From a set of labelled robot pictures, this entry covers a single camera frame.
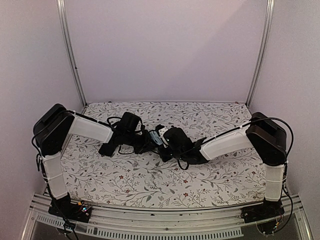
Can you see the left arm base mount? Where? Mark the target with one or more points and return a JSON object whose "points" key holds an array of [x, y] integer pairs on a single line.
{"points": [[64, 208]]}

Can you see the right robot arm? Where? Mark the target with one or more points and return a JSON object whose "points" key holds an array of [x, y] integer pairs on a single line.
{"points": [[260, 133]]}

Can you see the black phone on table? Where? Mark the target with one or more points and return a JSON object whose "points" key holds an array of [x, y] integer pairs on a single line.
{"points": [[107, 149]]}

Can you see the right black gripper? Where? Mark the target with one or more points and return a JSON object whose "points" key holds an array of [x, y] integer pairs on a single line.
{"points": [[163, 157]]}

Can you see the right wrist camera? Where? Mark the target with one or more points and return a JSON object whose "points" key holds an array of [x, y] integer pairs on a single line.
{"points": [[161, 130]]}

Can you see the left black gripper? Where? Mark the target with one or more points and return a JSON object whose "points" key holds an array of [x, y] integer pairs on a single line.
{"points": [[147, 145]]}

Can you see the right rear aluminium post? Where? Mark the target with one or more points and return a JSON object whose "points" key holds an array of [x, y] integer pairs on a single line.
{"points": [[270, 5]]}

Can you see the floral table mat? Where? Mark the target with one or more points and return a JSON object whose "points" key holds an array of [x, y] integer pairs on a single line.
{"points": [[144, 180]]}

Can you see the aluminium post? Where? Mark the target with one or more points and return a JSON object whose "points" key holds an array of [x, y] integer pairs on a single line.
{"points": [[270, 5], [62, 14]]}

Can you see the light blue phone case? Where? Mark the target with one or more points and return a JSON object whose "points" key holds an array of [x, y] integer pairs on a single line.
{"points": [[155, 137]]}

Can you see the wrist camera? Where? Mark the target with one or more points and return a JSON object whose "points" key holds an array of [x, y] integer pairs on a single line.
{"points": [[161, 130], [129, 122]]}

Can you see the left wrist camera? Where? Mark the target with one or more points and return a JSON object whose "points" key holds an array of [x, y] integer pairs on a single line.
{"points": [[129, 122]]}

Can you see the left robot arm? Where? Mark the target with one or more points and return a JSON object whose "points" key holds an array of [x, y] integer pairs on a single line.
{"points": [[52, 130]]}

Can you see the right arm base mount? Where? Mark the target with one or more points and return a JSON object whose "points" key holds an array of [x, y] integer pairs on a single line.
{"points": [[267, 210]]}

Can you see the left rear aluminium post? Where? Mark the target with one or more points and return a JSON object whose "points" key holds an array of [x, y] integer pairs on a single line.
{"points": [[62, 14]]}

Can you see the front aluminium rail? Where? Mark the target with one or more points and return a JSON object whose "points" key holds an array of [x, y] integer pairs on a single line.
{"points": [[112, 222]]}

